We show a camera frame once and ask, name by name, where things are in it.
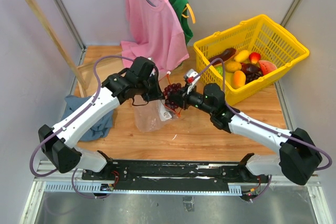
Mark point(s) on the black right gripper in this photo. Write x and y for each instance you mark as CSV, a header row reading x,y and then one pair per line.
x,y
180,99

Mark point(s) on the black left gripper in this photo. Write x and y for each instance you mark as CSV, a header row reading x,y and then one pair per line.
x,y
158,94

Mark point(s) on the dark purple grape bunch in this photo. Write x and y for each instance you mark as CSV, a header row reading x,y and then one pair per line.
x,y
168,91

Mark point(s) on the clear zip top bag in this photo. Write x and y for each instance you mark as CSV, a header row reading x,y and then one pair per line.
x,y
154,115

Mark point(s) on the green custard apple toy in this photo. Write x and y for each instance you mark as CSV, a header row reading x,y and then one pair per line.
x,y
219,69

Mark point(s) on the orange yellow mango toy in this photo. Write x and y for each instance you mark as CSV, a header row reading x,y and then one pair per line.
x,y
239,79

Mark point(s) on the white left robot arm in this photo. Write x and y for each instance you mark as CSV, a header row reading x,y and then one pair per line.
x,y
59,142

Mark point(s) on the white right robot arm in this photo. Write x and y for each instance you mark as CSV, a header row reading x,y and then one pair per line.
x,y
297,157

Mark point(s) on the pink t-shirt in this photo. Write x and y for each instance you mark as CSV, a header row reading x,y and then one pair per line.
x,y
157,35

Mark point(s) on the blue cloth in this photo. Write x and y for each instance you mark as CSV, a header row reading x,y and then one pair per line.
x,y
99,130

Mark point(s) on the yellow round fruit toy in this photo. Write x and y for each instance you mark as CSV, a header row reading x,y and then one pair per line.
x,y
233,66

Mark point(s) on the dark purple eggplant toy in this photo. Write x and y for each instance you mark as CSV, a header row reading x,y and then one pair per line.
x,y
249,68

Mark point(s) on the yellow lemon toy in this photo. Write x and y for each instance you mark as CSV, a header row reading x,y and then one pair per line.
x,y
242,56

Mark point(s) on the green t-shirt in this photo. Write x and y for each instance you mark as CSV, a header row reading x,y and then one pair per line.
x,y
178,6

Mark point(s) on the watermelon slice toy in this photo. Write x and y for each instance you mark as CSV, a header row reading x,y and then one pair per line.
x,y
267,67

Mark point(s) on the yellow plastic basket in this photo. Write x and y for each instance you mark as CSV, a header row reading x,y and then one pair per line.
x,y
259,34

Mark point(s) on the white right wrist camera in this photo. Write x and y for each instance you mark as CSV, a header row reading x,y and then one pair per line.
x,y
191,78

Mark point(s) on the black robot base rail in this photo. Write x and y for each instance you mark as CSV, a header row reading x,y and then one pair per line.
x,y
174,176

